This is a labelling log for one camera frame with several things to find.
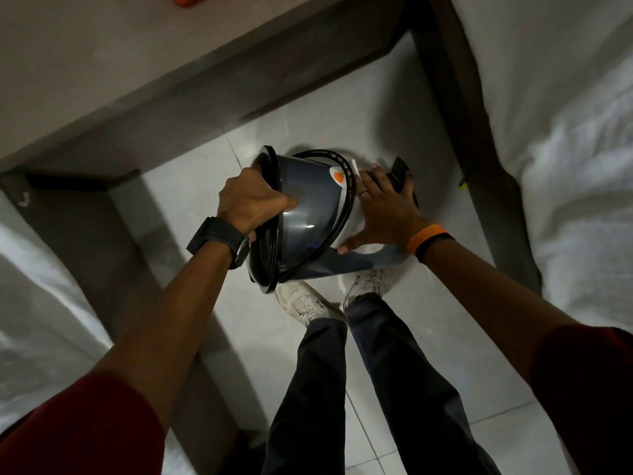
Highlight person's left white shoe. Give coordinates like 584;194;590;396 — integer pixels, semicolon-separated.
274;280;347;328

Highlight dark trousers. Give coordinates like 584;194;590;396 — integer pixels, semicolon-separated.
260;294;503;475

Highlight white wet wipe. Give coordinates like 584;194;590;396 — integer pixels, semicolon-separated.
328;158;386;255

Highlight black trash bin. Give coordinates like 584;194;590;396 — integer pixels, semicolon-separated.
246;145;420;295

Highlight person's right forearm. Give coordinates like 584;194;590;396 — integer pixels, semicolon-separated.
423;237;580;384

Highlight person's left forearm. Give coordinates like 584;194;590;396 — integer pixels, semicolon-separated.
91;239;233;431

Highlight black wristwatch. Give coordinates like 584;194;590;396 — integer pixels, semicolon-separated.
186;216;251;270

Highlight person's left red sleeve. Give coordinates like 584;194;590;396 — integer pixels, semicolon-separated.
0;373;167;475

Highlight grey bedside table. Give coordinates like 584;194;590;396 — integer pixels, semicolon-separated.
0;0;543;460

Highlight person's red sleeve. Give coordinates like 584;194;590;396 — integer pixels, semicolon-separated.
0;373;167;475
529;323;633;475

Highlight person's right red sleeve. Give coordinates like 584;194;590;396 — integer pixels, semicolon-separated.
529;323;633;475

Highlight black wristband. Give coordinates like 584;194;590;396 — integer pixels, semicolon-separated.
415;233;456;265

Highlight person's right hand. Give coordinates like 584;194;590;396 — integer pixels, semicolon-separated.
337;165;431;255

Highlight person's left hand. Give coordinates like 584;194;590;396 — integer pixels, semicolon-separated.
216;165;300;242

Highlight orange wristband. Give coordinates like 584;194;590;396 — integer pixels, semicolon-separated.
406;224;448;255

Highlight white bed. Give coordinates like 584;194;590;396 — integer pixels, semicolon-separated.
0;190;196;475
447;0;633;334

